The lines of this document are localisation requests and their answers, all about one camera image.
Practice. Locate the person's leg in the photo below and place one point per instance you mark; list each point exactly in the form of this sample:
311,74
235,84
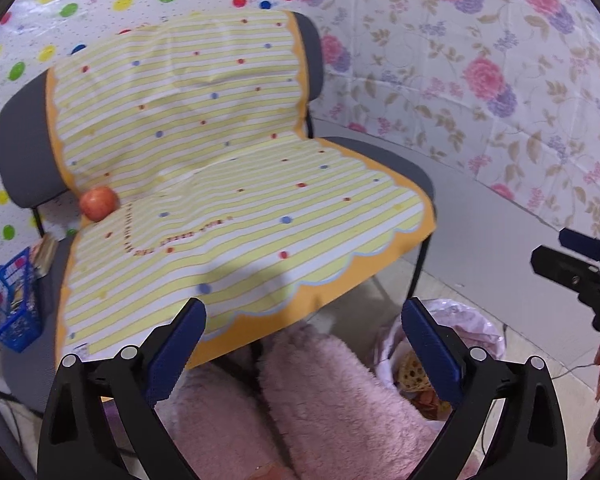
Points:
210,420
340,400

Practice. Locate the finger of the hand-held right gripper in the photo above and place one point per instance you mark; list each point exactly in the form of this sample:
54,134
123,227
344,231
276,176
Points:
587,245
565,267

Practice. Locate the person's right leg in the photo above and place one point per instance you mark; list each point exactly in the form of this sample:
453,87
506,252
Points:
340,400

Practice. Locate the red apple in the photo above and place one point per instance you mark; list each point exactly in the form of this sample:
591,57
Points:
99,203

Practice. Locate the trail of brown crumbs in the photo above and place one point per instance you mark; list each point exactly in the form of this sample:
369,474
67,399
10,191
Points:
142,251

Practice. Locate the person's left leg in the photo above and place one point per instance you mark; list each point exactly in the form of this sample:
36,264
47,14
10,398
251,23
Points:
210,420

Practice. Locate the blue plastic basket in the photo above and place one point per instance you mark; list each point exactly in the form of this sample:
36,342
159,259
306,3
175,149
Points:
15,305

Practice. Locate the yellow foam fruit net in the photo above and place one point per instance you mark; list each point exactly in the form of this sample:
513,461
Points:
412,372

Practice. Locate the pink trash bag bin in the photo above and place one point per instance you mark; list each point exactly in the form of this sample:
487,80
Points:
475,330

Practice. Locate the floral plastic sheet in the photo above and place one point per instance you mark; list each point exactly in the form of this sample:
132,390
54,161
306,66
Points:
430,60

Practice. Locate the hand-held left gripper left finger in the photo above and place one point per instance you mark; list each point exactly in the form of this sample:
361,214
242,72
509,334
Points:
180,340

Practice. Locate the yellow striped dotted cloth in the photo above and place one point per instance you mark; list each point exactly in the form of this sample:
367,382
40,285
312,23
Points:
205,135

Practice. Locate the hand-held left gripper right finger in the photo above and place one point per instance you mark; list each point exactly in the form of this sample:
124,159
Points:
430,345

